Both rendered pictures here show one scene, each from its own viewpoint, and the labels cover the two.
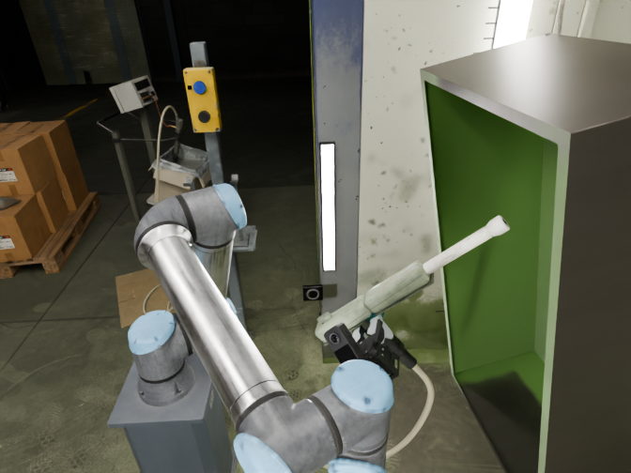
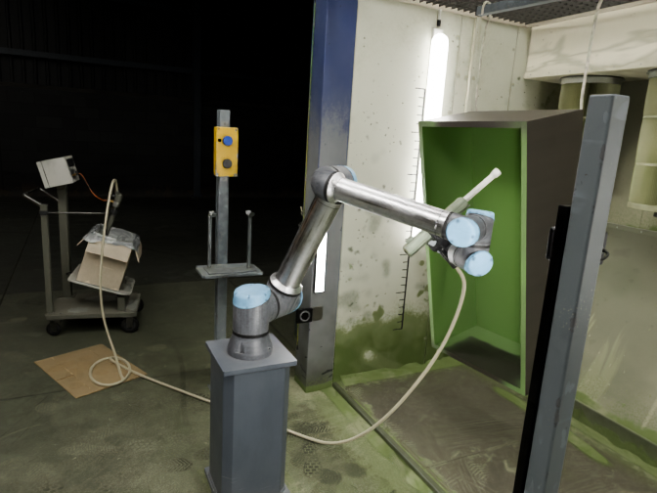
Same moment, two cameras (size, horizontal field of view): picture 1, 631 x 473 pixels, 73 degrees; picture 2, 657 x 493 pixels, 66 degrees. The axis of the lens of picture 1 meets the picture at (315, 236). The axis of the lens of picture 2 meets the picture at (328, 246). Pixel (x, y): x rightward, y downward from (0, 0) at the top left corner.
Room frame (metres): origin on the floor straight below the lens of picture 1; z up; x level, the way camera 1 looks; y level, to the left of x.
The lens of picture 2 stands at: (-0.86, 1.10, 1.54)
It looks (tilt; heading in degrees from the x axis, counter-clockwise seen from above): 12 degrees down; 335
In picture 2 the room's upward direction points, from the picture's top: 4 degrees clockwise
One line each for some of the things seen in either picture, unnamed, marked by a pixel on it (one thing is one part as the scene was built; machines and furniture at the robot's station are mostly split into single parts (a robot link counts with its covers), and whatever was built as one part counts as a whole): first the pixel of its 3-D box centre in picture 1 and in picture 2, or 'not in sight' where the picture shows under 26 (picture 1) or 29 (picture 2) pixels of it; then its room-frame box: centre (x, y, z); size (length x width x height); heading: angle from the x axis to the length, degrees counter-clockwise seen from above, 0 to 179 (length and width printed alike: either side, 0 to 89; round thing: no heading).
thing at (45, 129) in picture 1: (46, 147); not in sight; (3.64, 2.31, 0.69); 0.38 x 0.29 x 0.36; 7
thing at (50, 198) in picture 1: (37, 205); not in sight; (3.25, 2.31, 0.33); 0.38 x 0.29 x 0.36; 11
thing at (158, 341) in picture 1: (158, 343); (252, 307); (1.05, 0.53, 0.83); 0.17 x 0.15 x 0.18; 123
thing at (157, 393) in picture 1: (164, 373); (250, 339); (1.04, 0.54, 0.69); 0.19 x 0.19 x 0.10
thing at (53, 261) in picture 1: (32, 232); not in sight; (3.25, 2.44, 0.07); 1.20 x 0.80 x 0.14; 8
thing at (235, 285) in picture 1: (224, 219); (221, 257); (1.93, 0.46, 0.82); 0.06 x 0.06 x 1.64; 1
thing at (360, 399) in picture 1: (356, 407); (477, 228); (0.43, -0.05, 1.27); 0.12 x 0.09 x 0.12; 123
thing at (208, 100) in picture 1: (203, 100); (225, 152); (1.87, 0.46, 1.42); 0.12 x 0.06 x 0.26; 91
